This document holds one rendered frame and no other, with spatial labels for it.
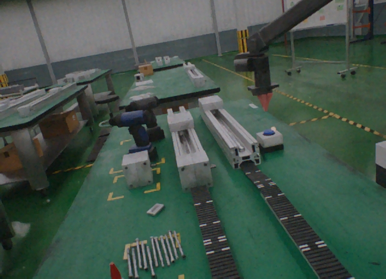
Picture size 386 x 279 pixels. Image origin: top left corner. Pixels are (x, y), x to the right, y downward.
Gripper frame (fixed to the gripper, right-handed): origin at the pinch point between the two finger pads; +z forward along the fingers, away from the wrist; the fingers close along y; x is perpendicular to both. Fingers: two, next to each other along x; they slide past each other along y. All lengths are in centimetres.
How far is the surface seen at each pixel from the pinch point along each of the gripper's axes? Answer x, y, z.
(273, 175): 22.3, 6.8, 16.1
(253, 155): 12.0, 9.8, 12.4
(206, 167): 21.0, 27.7, 8.9
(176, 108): -320, 24, 67
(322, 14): -480, -290, -23
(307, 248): 60, 14, 12
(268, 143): 4.0, 1.5, 12.4
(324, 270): 66, 14, 12
